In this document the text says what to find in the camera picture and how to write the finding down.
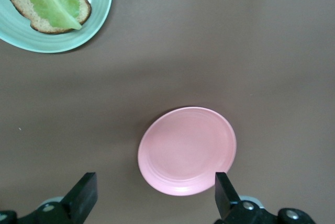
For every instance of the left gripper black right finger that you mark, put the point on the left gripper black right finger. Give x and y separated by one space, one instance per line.
229 200

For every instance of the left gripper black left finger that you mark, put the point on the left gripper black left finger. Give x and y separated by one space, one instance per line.
78 203

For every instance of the pink plate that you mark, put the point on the pink plate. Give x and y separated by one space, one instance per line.
187 150

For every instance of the brown bread slice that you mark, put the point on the brown bread slice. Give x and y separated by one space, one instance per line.
39 20

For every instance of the green plate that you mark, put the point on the green plate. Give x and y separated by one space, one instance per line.
99 6

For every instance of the green lettuce leaf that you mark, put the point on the green lettuce leaf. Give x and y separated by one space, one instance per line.
52 1

